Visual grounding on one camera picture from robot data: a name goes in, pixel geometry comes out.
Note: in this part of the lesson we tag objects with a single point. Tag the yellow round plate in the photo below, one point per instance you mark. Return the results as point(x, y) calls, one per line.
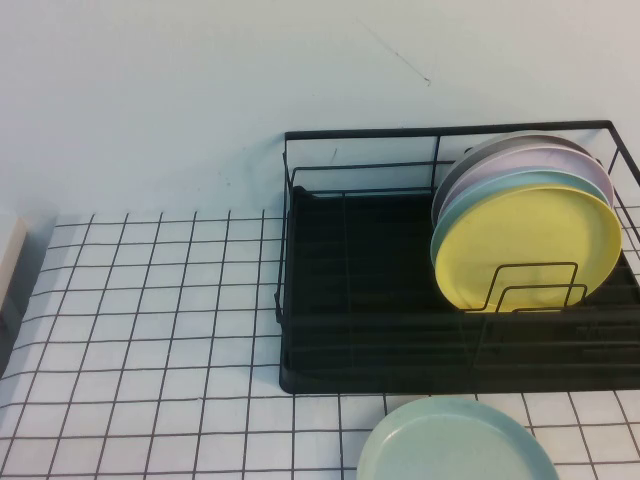
point(525, 235)

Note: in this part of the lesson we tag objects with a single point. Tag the light blue round plate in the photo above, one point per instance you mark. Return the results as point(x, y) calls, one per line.
point(500, 178)

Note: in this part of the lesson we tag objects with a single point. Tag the grey round plate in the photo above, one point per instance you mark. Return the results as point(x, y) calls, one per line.
point(492, 145)

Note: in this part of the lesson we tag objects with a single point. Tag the pink round plate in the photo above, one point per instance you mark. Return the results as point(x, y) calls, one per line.
point(525, 160)

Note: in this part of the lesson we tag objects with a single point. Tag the mint green round plate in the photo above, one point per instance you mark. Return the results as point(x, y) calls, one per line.
point(450, 440)

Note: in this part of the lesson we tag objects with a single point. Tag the black plastic drip tray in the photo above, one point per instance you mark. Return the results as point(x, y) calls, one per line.
point(375, 280)

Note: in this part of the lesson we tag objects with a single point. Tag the white black-grid tablecloth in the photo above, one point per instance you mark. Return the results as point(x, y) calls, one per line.
point(150, 350)

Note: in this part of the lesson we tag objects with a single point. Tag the beige block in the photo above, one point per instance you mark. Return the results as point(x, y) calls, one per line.
point(12, 250)

